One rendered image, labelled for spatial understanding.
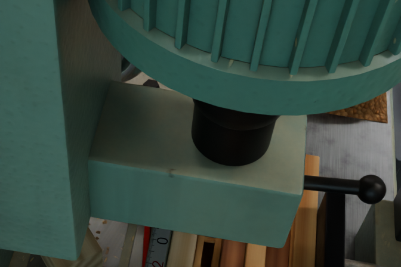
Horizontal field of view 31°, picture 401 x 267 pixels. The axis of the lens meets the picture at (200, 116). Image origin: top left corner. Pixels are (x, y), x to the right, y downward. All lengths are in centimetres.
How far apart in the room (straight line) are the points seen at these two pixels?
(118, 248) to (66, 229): 27
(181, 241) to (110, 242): 18
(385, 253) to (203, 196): 17
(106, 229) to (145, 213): 25
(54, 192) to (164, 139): 8
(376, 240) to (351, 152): 14
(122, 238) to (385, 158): 27
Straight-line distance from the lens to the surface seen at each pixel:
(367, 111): 73
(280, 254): 56
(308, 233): 56
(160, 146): 45
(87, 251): 68
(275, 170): 45
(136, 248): 71
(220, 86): 30
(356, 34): 29
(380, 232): 58
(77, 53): 37
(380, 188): 49
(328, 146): 69
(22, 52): 33
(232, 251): 55
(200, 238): 57
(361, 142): 71
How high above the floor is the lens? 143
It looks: 50 degrees down
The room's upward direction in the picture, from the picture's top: 8 degrees clockwise
